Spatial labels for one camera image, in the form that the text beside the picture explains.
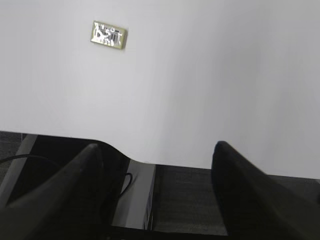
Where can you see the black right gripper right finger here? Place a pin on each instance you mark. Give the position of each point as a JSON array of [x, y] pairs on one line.
[[253, 206]]

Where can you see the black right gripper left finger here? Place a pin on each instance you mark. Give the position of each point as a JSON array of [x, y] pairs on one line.
[[65, 207]]

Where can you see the yellow eraser barcode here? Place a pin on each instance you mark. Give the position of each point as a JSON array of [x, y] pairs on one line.
[[108, 35]]

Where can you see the grey table leg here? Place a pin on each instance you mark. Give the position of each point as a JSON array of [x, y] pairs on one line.
[[134, 208]]

